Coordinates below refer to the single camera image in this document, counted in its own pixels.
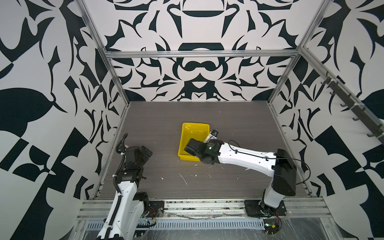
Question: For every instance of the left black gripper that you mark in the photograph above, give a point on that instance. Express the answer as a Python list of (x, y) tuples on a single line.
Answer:
[(143, 156)]

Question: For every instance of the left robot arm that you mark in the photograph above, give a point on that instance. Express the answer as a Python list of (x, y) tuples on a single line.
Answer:
[(128, 205)]

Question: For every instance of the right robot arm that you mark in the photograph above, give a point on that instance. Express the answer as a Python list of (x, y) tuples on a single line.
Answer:
[(279, 166)]

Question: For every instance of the small green circuit board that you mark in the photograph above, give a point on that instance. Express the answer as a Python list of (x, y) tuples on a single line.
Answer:
[(272, 226)]

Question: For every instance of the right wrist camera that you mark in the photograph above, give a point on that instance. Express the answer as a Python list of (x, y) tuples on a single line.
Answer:
[(212, 136)]

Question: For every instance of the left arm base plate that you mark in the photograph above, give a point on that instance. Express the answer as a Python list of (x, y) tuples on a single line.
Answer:
[(156, 209)]

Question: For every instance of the aluminium front rail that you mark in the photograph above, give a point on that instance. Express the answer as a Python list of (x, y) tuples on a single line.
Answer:
[(211, 208)]

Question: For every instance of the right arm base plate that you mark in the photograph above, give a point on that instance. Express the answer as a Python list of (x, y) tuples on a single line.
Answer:
[(258, 209)]

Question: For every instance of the white slotted cable duct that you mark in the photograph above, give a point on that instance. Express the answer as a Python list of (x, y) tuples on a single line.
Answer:
[(203, 224)]

